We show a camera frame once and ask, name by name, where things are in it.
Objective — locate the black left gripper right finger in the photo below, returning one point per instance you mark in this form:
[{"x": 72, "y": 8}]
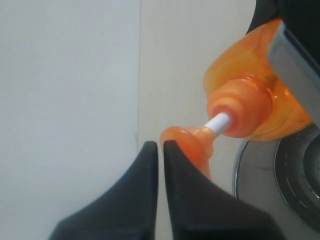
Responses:
[{"x": 200, "y": 210}]

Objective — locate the steel mesh colander bowl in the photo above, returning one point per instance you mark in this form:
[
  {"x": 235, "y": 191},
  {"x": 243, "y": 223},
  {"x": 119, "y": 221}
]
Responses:
[{"x": 254, "y": 182}]

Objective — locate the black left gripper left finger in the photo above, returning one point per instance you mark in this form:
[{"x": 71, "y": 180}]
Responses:
[{"x": 127, "y": 211}]

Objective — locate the orange pump soap bottle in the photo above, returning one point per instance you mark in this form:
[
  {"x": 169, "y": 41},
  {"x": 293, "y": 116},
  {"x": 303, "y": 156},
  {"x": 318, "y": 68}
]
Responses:
[{"x": 245, "y": 99}]

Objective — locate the small stainless steel bowl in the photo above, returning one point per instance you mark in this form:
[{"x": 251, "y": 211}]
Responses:
[{"x": 297, "y": 174}]

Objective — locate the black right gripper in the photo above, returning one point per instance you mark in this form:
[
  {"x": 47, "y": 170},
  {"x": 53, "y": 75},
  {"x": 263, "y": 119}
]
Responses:
[{"x": 301, "y": 18}]

